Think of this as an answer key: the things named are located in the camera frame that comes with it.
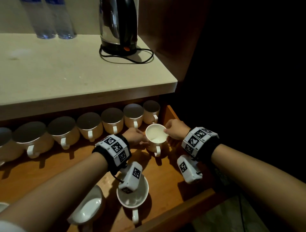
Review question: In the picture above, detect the person's right hand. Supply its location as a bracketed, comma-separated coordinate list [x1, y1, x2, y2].
[164, 119, 191, 141]

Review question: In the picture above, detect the person's left hand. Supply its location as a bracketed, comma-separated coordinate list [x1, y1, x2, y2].
[122, 127, 150, 147]

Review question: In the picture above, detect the white cup with handle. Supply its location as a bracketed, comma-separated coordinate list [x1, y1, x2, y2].
[145, 123, 169, 158]
[67, 185, 105, 232]
[116, 174, 149, 225]

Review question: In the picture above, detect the person's right forearm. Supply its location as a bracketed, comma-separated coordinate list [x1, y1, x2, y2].
[211, 143, 306, 232]

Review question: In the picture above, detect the person's left forearm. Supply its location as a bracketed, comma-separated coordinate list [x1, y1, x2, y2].
[0, 152, 111, 232]

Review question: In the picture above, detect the left marker-tagged wrist band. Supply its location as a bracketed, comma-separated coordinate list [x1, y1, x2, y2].
[92, 134, 132, 175]

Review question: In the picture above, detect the marker-tagged wrist band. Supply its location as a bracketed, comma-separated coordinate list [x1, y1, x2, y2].
[92, 134, 132, 175]
[181, 127, 221, 163]

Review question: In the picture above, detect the right marker-tagged wrist band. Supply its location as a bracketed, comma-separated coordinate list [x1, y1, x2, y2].
[181, 127, 221, 163]

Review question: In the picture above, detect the wooden drawer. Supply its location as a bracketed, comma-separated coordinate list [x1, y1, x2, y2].
[0, 105, 231, 232]

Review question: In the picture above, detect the row of upturned white cups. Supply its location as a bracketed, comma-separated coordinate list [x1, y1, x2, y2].
[0, 100, 161, 168]

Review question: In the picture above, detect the wooden cabinet side panel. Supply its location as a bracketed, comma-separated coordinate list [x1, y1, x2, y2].
[138, 0, 212, 83]

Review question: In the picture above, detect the black kettle base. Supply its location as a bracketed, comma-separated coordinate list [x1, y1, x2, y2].
[100, 43, 138, 57]

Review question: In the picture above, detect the steel electric kettle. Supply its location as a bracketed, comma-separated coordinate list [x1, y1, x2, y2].
[99, 0, 139, 48]

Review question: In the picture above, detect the clear plastic water bottle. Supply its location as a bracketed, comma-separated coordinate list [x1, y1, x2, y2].
[20, 0, 57, 40]
[45, 0, 77, 40]

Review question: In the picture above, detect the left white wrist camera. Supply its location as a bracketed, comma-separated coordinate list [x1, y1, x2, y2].
[118, 161, 143, 194]

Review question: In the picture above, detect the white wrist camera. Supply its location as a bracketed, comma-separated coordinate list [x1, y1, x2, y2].
[177, 155, 203, 184]
[118, 161, 143, 194]

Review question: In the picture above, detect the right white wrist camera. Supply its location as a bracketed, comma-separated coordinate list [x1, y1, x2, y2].
[177, 155, 203, 184]

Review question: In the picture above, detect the black kettle power cable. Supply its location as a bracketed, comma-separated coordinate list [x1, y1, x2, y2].
[99, 45, 154, 64]

